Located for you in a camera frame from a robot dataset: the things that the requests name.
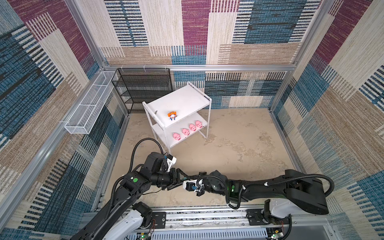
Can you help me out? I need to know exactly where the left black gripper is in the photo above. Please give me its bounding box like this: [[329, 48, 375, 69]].
[[150, 167, 190, 189]]

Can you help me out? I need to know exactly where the pink rubber pig toy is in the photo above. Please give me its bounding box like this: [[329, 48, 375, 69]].
[[182, 128, 190, 136], [173, 133, 181, 141], [195, 121, 203, 129], [189, 124, 197, 132]]

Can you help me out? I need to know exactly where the orange crab Doraemon figure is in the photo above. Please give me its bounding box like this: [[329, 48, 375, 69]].
[[168, 111, 178, 121]]

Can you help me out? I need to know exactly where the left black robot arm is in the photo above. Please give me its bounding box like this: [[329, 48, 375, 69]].
[[71, 150, 183, 240]]

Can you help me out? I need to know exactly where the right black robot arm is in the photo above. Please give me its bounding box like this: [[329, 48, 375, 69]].
[[184, 170, 335, 222]]

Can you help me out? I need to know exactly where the white two-tier metal shelf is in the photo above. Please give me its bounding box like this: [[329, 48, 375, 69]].
[[143, 82, 212, 153]]

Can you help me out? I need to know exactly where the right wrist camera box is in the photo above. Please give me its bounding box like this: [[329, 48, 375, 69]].
[[183, 180, 199, 192]]

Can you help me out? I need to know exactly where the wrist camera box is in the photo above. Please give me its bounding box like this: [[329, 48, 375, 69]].
[[167, 154, 177, 172], [183, 180, 199, 192]]

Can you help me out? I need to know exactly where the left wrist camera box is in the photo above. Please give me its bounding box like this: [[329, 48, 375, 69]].
[[167, 154, 177, 172]]

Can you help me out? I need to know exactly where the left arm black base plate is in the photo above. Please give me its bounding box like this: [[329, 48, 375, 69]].
[[141, 212, 167, 230]]

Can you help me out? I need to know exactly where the aluminium front rail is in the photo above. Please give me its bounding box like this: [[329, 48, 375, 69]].
[[74, 204, 343, 240]]

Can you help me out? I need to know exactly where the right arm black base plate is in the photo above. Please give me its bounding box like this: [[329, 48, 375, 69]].
[[246, 209, 290, 226]]

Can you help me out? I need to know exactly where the black mesh wire shelf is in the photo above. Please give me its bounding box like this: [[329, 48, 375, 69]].
[[112, 68, 174, 114]]

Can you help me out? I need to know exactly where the white wire mesh basket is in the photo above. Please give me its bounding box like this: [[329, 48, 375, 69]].
[[65, 71, 115, 135]]

